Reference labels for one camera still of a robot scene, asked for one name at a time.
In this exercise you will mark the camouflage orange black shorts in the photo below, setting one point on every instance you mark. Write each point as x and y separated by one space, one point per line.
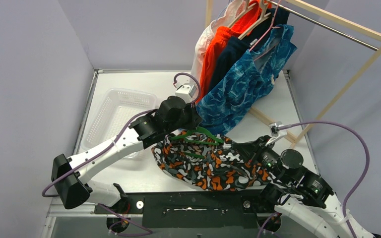
221 169

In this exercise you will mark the green hanger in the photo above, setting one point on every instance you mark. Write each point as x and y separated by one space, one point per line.
199 135

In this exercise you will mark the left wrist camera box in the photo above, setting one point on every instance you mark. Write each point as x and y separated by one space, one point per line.
186 92

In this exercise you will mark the blue patterned shorts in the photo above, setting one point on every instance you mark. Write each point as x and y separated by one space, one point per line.
249 79

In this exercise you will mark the white shorts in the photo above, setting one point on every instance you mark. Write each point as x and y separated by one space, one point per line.
233 9

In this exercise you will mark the pink hanger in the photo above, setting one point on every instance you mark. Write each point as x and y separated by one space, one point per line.
269 28

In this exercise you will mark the wooden clothes rack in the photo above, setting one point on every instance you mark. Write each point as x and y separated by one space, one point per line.
334 78

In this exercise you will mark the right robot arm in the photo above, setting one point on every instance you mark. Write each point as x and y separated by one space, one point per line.
300 194

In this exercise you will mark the wooden hanger orange shorts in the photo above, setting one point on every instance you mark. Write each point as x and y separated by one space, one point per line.
248 7

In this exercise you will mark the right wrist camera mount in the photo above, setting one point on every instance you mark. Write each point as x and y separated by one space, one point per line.
277 132

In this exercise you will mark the white plastic basket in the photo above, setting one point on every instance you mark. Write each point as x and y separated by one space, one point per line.
115 109

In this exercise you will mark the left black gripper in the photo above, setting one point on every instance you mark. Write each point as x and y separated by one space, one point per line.
194 116

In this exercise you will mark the metal rack rod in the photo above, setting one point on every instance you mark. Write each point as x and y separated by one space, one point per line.
324 26

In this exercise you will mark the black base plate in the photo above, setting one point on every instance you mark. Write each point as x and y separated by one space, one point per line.
194 209

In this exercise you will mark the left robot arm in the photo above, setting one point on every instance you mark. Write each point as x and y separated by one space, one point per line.
72 177

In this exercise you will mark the wooden hanger navy shorts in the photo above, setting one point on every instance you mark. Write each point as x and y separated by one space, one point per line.
263 16

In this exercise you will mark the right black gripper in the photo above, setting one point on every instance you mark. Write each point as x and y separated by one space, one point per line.
251 150

